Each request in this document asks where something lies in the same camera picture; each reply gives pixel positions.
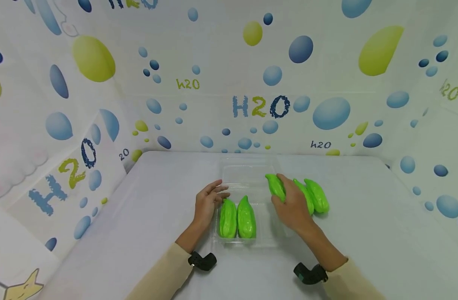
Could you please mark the person's right hand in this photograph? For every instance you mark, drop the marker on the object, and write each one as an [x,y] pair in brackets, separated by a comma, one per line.
[294,208]

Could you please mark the person's left hand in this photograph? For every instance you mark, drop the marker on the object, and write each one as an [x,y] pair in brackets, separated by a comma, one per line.
[204,206]

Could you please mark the person's right thumb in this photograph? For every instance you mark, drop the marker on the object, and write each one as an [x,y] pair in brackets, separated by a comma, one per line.
[277,200]

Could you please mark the person's left fingers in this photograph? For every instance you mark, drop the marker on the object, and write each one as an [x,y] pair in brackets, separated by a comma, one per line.
[213,184]

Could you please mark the person's left thumb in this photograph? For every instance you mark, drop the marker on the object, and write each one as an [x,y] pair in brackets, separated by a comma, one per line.
[223,197]

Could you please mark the person's left index finger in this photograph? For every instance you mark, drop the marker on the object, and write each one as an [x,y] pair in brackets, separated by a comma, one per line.
[220,189]

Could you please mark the person's right index finger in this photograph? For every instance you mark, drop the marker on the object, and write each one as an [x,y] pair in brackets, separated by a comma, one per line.
[285,181]

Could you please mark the green toy gourd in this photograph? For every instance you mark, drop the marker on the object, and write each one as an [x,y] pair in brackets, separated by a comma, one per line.
[246,218]
[275,186]
[319,196]
[308,200]
[228,218]

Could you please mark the clear plastic tray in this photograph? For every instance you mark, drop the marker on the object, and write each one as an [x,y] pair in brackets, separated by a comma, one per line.
[247,179]

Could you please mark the person's right forearm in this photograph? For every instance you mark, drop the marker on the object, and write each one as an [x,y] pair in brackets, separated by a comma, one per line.
[334,262]

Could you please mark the person's left forearm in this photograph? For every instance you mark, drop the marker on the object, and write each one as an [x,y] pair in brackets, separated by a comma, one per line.
[169,266]

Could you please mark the black wrist band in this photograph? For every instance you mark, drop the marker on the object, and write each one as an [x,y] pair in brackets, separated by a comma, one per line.
[310,274]
[202,261]

